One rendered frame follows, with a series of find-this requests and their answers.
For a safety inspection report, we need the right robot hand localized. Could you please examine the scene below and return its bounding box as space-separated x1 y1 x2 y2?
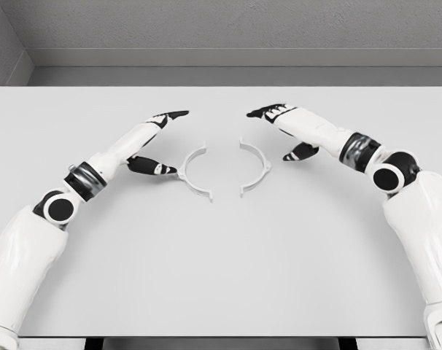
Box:
246 104 333 162

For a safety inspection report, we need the white half pipe clamp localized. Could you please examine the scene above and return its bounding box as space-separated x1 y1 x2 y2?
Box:
239 136 272 198
176 141 214 203

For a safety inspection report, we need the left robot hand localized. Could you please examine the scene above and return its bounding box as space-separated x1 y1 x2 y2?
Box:
112 110 190 176

